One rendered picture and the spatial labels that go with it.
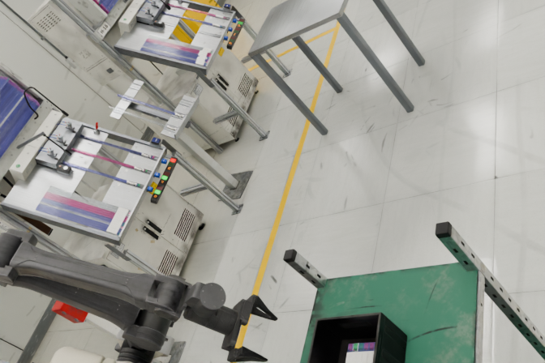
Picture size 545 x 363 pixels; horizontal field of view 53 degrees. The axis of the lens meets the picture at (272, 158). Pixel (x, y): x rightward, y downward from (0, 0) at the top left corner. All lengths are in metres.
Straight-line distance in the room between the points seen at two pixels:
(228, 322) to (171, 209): 2.63
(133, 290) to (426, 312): 0.64
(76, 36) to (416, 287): 3.45
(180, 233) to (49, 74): 2.42
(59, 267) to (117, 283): 0.13
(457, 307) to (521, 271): 1.18
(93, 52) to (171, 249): 1.61
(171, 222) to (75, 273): 2.57
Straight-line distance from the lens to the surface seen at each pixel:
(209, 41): 4.19
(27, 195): 3.42
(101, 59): 4.35
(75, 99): 5.64
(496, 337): 2.33
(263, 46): 3.30
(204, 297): 1.15
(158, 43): 4.17
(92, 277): 1.25
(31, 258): 1.30
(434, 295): 1.30
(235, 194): 3.96
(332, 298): 1.46
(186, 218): 3.89
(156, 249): 3.69
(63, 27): 4.32
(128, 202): 3.29
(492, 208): 2.64
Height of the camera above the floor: 1.96
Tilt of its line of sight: 30 degrees down
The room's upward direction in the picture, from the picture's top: 45 degrees counter-clockwise
